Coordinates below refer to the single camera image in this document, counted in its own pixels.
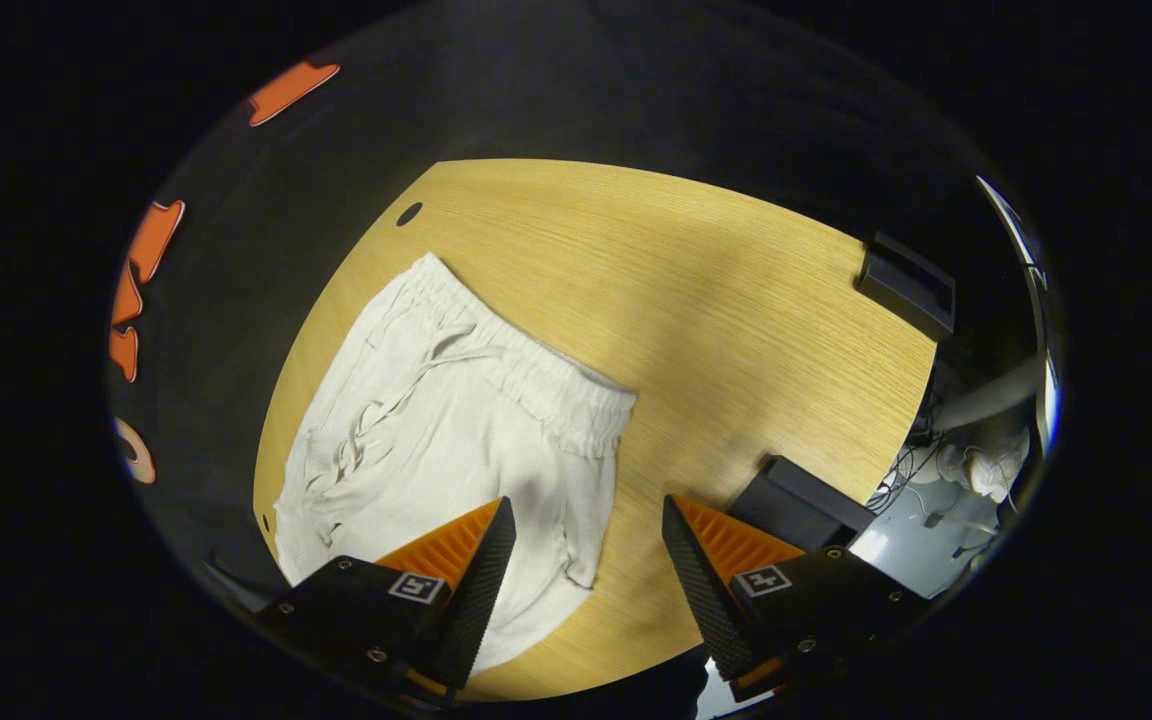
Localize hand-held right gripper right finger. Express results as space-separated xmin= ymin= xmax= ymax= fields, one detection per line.
xmin=661 ymin=493 xmax=934 ymax=704

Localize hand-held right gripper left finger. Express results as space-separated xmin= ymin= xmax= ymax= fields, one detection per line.
xmin=254 ymin=495 xmax=518 ymax=703

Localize white jeans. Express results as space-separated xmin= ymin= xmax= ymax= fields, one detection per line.
xmin=273 ymin=252 xmax=639 ymax=673

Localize black box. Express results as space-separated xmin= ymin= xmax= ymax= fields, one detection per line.
xmin=729 ymin=455 xmax=877 ymax=553
xmin=856 ymin=232 xmax=958 ymax=343

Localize white bundle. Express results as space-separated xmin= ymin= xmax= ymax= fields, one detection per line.
xmin=936 ymin=428 xmax=1033 ymax=503

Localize grey metal bar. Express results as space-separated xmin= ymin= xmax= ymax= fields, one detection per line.
xmin=936 ymin=352 xmax=1047 ymax=431

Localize tangle of cables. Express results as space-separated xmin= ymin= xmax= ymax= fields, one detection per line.
xmin=874 ymin=418 xmax=949 ymax=503

